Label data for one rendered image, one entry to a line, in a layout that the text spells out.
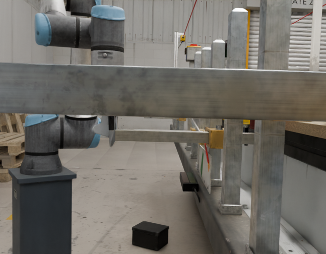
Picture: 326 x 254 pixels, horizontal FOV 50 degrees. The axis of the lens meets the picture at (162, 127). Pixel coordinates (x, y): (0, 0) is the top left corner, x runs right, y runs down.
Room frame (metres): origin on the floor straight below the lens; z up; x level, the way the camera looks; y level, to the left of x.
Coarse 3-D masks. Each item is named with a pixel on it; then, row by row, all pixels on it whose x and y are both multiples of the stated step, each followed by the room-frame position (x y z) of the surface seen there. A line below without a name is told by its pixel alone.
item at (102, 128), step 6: (102, 120) 0.95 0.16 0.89; (114, 120) 0.95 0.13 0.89; (96, 126) 0.95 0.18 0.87; (102, 126) 0.95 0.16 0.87; (108, 126) 0.95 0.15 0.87; (114, 126) 0.95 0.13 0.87; (96, 132) 0.95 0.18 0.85; (102, 132) 0.95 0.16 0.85; (108, 132) 0.95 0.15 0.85; (114, 132) 0.95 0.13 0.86; (114, 138) 0.96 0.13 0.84
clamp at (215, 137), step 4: (208, 128) 0.99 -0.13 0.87; (212, 128) 0.99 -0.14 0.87; (212, 132) 0.93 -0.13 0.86; (216, 132) 0.93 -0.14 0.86; (220, 132) 0.93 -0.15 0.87; (212, 136) 0.93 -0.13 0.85; (216, 136) 0.93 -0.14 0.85; (220, 136) 0.93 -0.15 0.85; (212, 140) 0.93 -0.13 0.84; (216, 140) 0.93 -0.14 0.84; (220, 140) 0.93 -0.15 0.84; (208, 144) 0.96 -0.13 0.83; (212, 144) 0.93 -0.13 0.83; (216, 144) 0.93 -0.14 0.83; (220, 144) 0.93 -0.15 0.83; (212, 148) 0.93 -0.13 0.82; (216, 148) 0.93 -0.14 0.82; (220, 148) 0.93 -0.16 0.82
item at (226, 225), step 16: (176, 128) 2.99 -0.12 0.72; (176, 144) 2.35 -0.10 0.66; (192, 160) 1.45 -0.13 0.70; (192, 192) 1.19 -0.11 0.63; (208, 192) 0.93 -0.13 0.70; (208, 208) 0.82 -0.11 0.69; (224, 208) 0.74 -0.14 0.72; (240, 208) 0.74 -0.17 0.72; (208, 224) 0.81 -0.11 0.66; (224, 224) 0.68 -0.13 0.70; (240, 224) 0.68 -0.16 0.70; (224, 240) 0.62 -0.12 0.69; (240, 240) 0.60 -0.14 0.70
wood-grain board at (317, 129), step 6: (288, 126) 0.94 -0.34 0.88; (294, 126) 0.90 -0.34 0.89; (300, 126) 0.86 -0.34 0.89; (306, 126) 0.83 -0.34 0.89; (312, 126) 0.79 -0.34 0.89; (318, 126) 0.76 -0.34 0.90; (324, 126) 0.74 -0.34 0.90; (300, 132) 0.86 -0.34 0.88; (306, 132) 0.82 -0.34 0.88; (312, 132) 0.79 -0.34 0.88; (318, 132) 0.76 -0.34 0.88; (324, 132) 0.73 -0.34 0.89; (324, 138) 0.73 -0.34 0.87
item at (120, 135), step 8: (120, 136) 0.96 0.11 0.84; (128, 136) 0.96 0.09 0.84; (136, 136) 0.96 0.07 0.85; (144, 136) 0.96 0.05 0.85; (152, 136) 0.96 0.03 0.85; (160, 136) 0.96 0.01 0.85; (168, 136) 0.96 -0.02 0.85; (176, 136) 0.96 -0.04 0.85; (184, 136) 0.96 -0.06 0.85; (192, 136) 0.96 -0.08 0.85; (200, 136) 0.96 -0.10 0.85; (208, 136) 0.96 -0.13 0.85; (248, 136) 0.96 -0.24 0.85
